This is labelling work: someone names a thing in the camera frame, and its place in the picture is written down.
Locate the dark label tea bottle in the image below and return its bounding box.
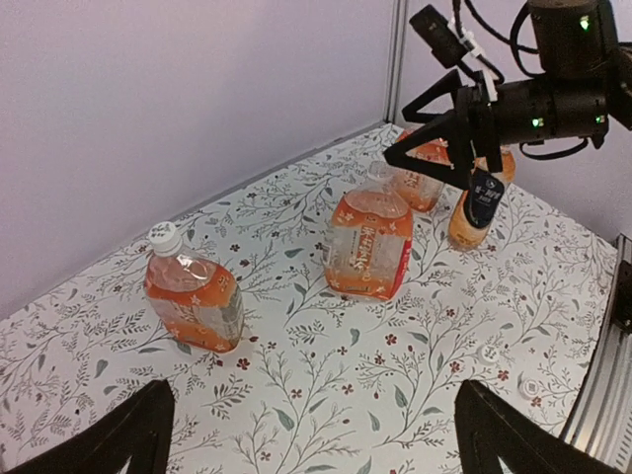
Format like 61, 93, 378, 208
448, 146, 515, 251

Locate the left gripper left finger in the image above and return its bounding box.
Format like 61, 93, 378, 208
10, 380, 175, 473

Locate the orange bottle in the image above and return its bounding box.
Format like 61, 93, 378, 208
393, 139, 449, 212
144, 236, 245, 354
322, 161, 414, 300

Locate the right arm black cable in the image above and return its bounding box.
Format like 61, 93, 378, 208
451, 0, 542, 78

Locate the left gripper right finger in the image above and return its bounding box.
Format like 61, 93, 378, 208
454, 379, 619, 473

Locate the floral table mat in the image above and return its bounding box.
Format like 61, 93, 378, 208
1, 125, 616, 473

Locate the right aluminium frame post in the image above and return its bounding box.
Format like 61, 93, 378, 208
382, 0, 408, 123

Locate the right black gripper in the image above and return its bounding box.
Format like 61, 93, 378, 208
383, 69, 503, 190

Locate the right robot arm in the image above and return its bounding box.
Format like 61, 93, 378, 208
383, 1, 631, 190

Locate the dark bottle white cap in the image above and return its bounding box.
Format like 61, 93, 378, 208
476, 345, 500, 365

